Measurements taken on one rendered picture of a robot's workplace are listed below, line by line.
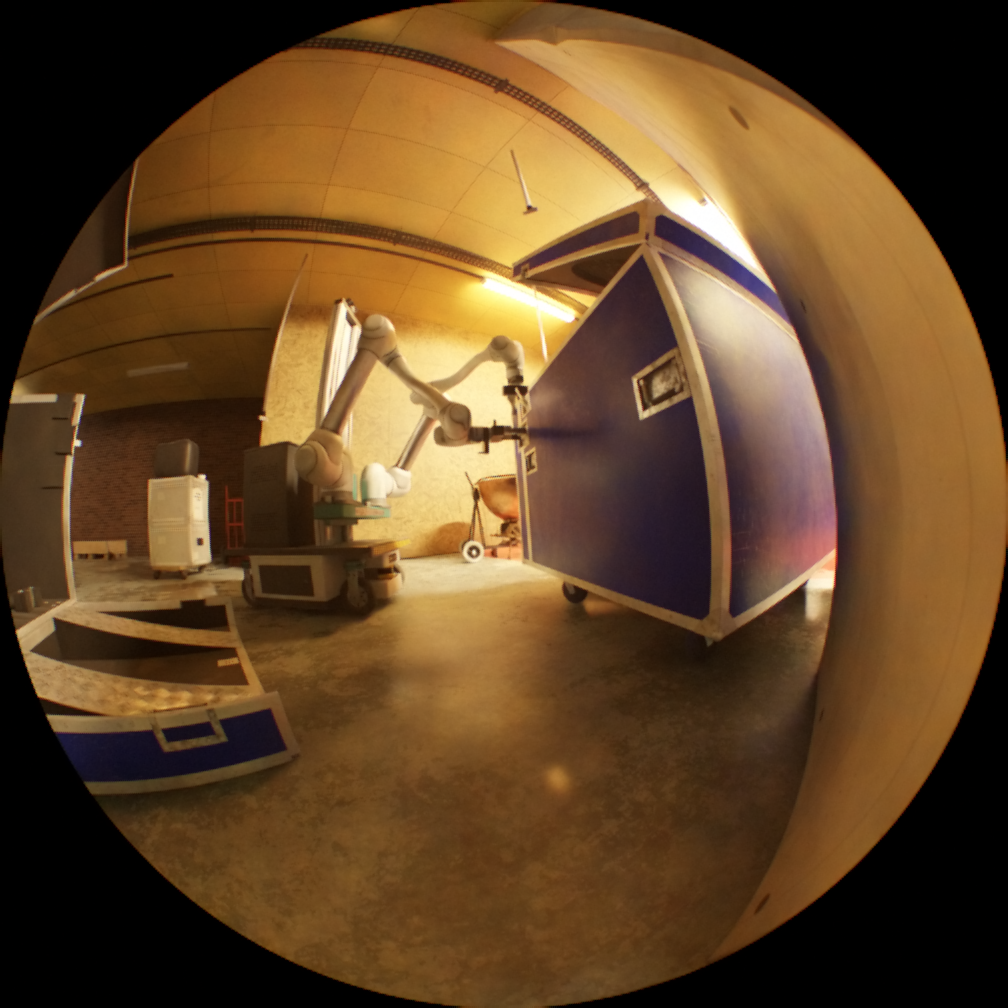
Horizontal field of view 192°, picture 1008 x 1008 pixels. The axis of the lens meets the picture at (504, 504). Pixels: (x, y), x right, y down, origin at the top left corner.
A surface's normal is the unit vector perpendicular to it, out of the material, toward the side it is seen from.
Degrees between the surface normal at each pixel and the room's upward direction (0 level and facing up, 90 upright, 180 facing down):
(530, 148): 180
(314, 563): 90
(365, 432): 90
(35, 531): 90
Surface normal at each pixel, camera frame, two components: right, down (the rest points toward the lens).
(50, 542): 0.83, -0.09
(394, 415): 0.56, -0.08
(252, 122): 0.07, 1.00
